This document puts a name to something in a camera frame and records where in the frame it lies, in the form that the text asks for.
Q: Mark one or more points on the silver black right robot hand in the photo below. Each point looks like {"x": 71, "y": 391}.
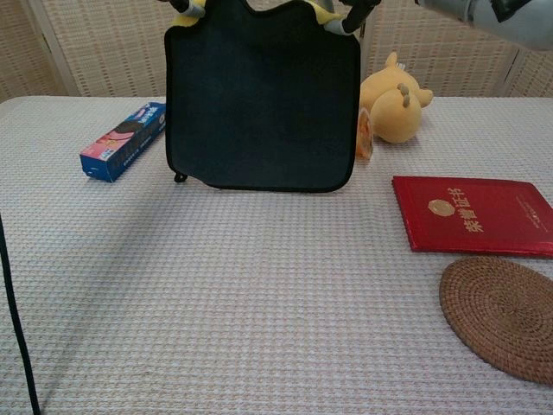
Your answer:
{"x": 475, "y": 15}

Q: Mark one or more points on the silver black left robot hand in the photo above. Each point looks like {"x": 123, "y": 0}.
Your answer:
{"x": 192, "y": 6}

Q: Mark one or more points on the yellow towel with black trim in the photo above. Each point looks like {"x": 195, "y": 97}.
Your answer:
{"x": 259, "y": 99}

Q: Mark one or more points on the beige folding screen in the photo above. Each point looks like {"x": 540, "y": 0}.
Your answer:
{"x": 86, "y": 47}

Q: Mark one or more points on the yellow plush toy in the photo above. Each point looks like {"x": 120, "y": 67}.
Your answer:
{"x": 395, "y": 112}

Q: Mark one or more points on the blue cookie box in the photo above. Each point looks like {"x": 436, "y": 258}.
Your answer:
{"x": 125, "y": 142}

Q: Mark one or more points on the orange jelly cup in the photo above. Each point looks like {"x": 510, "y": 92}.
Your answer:
{"x": 365, "y": 138}

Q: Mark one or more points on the red certificate book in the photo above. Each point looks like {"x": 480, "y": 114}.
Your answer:
{"x": 475, "y": 216}

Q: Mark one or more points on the white woven tablecloth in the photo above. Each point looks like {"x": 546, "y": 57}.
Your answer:
{"x": 259, "y": 302}

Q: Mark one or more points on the round woven rattan coaster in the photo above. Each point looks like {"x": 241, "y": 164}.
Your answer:
{"x": 505, "y": 320}

